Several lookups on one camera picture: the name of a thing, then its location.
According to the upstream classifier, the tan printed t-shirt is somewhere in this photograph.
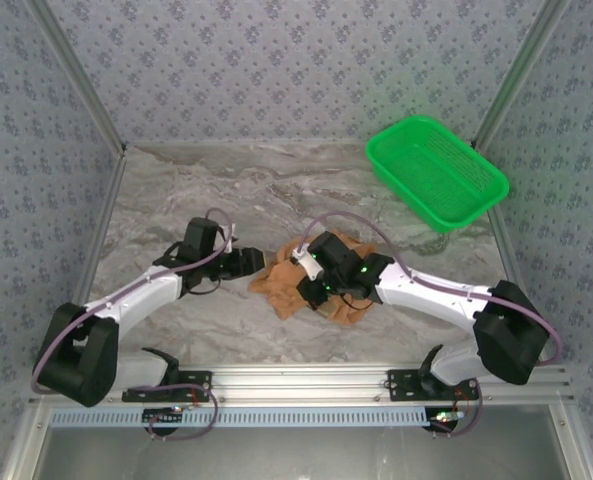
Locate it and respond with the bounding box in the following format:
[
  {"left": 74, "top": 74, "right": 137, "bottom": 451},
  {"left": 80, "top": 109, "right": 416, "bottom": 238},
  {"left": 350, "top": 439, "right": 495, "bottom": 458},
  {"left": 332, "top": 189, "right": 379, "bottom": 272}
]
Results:
[{"left": 248, "top": 228, "right": 380, "bottom": 326}]

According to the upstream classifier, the green plastic mesh basket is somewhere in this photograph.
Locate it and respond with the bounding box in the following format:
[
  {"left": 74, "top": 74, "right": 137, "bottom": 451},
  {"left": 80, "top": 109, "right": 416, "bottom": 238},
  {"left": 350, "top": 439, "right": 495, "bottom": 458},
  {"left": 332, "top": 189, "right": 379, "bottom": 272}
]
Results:
[{"left": 365, "top": 114, "right": 511, "bottom": 235}]

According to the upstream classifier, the black controller board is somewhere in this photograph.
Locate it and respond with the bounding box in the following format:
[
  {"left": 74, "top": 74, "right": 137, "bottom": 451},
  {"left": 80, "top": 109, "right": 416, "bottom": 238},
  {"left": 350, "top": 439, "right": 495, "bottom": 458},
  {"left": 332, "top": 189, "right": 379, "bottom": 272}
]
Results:
[
  {"left": 427, "top": 407, "right": 461, "bottom": 435},
  {"left": 142, "top": 407, "right": 185, "bottom": 435}
]

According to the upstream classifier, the grey sheet metal panel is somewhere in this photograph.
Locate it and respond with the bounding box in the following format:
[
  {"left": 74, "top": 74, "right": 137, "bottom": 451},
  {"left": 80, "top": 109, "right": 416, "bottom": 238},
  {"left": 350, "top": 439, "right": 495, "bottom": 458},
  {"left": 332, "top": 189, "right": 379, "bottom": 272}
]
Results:
[{"left": 25, "top": 424, "right": 575, "bottom": 480}]

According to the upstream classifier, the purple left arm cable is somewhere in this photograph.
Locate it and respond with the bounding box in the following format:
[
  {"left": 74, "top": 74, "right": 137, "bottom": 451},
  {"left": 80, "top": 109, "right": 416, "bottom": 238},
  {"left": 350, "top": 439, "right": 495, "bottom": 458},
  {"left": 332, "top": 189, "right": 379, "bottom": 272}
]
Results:
[{"left": 29, "top": 207, "right": 238, "bottom": 396}]

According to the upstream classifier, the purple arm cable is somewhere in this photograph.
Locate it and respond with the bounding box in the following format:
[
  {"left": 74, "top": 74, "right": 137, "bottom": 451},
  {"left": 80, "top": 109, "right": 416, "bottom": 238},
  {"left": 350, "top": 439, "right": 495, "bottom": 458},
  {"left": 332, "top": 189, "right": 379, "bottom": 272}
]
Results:
[
  {"left": 29, "top": 207, "right": 238, "bottom": 396},
  {"left": 298, "top": 209, "right": 564, "bottom": 368}
]

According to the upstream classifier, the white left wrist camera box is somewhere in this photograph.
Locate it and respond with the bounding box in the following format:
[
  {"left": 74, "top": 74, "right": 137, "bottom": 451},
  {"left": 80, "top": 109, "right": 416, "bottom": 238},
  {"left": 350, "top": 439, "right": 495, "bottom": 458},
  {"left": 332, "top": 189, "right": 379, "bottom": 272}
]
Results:
[{"left": 219, "top": 223, "right": 241, "bottom": 255}]

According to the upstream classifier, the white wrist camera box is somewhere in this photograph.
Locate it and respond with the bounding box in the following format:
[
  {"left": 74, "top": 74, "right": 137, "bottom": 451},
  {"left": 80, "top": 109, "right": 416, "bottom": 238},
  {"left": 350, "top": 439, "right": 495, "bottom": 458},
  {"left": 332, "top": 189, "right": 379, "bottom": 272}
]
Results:
[
  {"left": 290, "top": 247, "right": 325, "bottom": 281},
  {"left": 219, "top": 223, "right": 241, "bottom": 255}
]

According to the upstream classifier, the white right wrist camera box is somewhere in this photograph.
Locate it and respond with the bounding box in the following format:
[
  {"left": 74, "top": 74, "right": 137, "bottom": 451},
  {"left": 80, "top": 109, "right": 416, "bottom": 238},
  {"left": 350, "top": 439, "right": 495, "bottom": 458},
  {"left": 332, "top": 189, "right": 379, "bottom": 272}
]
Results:
[{"left": 290, "top": 247, "right": 325, "bottom": 281}]

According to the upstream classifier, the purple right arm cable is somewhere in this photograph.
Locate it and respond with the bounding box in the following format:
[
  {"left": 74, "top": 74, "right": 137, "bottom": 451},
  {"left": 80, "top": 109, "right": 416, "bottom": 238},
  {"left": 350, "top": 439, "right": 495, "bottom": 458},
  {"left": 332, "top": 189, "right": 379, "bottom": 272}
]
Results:
[{"left": 298, "top": 209, "right": 564, "bottom": 368}]

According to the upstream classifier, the aluminium mounting rail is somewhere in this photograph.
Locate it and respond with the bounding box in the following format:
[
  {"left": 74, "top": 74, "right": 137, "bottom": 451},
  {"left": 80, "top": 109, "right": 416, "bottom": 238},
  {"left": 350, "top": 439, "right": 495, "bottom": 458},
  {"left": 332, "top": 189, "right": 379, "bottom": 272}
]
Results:
[{"left": 29, "top": 363, "right": 576, "bottom": 405}]

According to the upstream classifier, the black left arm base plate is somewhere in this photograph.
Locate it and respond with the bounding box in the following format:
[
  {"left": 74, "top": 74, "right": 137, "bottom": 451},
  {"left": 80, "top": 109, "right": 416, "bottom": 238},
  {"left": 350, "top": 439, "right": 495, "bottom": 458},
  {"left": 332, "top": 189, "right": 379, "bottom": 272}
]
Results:
[{"left": 121, "top": 369, "right": 214, "bottom": 403}]

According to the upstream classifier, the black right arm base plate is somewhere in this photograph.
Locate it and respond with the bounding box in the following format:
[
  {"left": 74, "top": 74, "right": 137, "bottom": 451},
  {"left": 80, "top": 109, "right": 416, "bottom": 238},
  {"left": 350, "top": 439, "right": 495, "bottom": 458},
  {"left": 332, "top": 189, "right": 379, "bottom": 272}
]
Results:
[{"left": 386, "top": 368, "right": 480, "bottom": 403}]

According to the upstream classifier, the thin purple base cable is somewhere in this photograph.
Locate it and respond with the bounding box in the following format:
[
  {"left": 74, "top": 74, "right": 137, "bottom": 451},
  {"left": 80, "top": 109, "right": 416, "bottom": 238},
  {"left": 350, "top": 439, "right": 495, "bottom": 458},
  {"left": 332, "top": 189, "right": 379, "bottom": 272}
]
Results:
[
  {"left": 428, "top": 387, "right": 486, "bottom": 439},
  {"left": 125, "top": 377, "right": 219, "bottom": 442}
]

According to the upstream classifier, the white slotted cable duct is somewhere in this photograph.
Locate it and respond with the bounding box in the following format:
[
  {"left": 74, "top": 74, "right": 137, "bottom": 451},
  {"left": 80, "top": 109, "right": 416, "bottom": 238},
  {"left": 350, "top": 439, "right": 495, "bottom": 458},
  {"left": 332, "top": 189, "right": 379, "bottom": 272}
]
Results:
[{"left": 49, "top": 405, "right": 461, "bottom": 429}]

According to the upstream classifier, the aluminium frame post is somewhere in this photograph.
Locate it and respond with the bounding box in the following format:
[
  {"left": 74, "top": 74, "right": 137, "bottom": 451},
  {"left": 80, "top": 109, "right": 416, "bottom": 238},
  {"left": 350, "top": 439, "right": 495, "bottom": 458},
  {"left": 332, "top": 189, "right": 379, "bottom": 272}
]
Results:
[
  {"left": 25, "top": 0, "right": 128, "bottom": 157},
  {"left": 472, "top": 0, "right": 572, "bottom": 150}
]

